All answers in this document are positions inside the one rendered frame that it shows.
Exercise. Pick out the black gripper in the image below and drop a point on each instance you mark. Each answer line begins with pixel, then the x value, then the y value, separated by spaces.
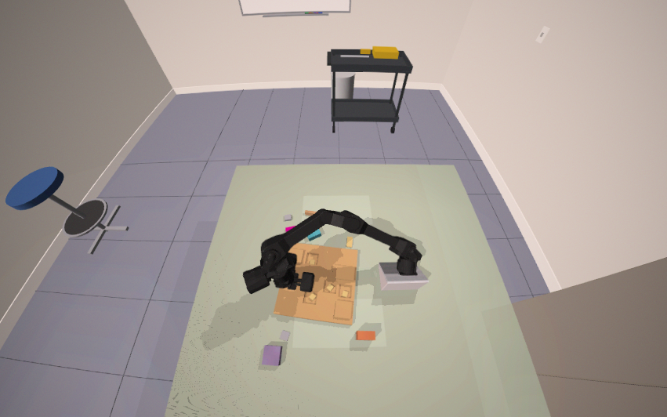
pixel 291 283

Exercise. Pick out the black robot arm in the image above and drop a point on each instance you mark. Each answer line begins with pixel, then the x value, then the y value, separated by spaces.
pixel 277 261

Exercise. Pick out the teal block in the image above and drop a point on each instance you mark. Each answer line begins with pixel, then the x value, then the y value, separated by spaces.
pixel 314 235

